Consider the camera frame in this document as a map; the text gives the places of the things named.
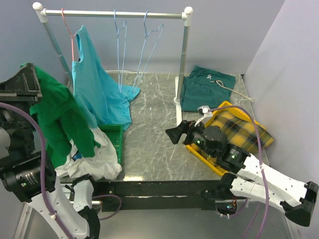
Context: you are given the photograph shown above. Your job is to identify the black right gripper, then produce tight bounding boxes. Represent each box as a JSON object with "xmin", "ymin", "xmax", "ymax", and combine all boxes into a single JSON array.
[{"xmin": 165, "ymin": 118, "xmax": 216, "ymax": 158}]

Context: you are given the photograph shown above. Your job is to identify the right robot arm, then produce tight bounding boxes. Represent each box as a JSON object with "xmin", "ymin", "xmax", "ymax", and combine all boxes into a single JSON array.
[{"xmin": 165, "ymin": 120, "xmax": 319, "ymax": 227}]

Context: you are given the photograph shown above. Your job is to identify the green plastic tray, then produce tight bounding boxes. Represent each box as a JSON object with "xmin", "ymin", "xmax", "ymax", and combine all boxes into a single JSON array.
[{"xmin": 99, "ymin": 124, "xmax": 124, "ymax": 165}]

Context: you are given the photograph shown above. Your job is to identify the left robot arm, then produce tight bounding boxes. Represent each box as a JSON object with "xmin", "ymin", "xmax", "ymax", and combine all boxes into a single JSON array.
[{"xmin": 0, "ymin": 63, "xmax": 100, "ymax": 239}]

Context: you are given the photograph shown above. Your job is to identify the white garment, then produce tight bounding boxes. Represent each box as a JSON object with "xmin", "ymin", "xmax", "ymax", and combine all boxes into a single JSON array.
[{"xmin": 50, "ymin": 128, "xmax": 122, "ymax": 180}]

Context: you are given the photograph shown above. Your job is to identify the blue wire hanger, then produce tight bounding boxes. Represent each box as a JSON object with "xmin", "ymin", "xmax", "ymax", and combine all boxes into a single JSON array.
[
  {"xmin": 114, "ymin": 10, "xmax": 127, "ymax": 93},
  {"xmin": 133, "ymin": 10, "xmax": 164, "ymax": 93}
]

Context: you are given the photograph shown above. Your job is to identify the dark green pants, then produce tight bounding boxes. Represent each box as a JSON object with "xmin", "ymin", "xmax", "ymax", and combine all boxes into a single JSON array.
[{"xmin": 180, "ymin": 66, "xmax": 236, "ymax": 112}]

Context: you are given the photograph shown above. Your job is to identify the green t shirt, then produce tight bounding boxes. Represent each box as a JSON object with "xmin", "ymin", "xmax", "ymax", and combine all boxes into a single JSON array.
[{"xmin": 29, "ymin": 66, "xmax": 101, "ymax": 168}]

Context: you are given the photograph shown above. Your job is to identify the turquoise t shirt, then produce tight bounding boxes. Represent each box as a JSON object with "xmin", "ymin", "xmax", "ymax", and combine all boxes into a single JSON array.
[{"xmin": 72, "ymin": 26, "xmax": 140, "ymax": 130}]

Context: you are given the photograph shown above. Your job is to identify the pink wire hanger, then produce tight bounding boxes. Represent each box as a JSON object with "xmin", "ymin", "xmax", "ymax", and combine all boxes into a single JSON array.
[{"xmin": 61, "ymin": 8, "xmax": 75, "ymax": 61}]

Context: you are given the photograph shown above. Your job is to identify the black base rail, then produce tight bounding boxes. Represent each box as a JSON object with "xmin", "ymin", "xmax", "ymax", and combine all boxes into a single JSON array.
[{"xmin": 59, "ymin": 179, "xmax": 250, "ymax": 212}]

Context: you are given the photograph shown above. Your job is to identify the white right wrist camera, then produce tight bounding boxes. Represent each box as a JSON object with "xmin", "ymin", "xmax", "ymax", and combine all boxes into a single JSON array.
[{"xmin": 195, "ymin": 106, "xmax": 212, "ymax": 126}]

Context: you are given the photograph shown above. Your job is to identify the yellow plaid cloth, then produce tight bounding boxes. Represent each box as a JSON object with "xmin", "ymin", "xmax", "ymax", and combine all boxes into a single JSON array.
[{"xmin": 195, "ymin": 111, "xmax": 274, "ymax": 164}]

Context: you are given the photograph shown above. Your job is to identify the yellow plastic tray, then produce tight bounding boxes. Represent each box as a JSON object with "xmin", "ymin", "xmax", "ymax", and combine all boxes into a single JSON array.
[{"xmin": 186, "ymin": 101, "xmax": 261, "ymax": 176}]

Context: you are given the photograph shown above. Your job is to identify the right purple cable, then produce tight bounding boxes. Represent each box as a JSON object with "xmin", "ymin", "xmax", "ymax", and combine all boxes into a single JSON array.
[{"xmin": 208, "ymin": 106, "xmax": 270, "ymax": 239}]

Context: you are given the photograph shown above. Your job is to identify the white clothes rack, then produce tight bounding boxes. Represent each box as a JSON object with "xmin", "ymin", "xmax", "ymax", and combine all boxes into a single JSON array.
[{"xmin": 32, "ymin": 2, "xmax": 193, "ymax": 125}]

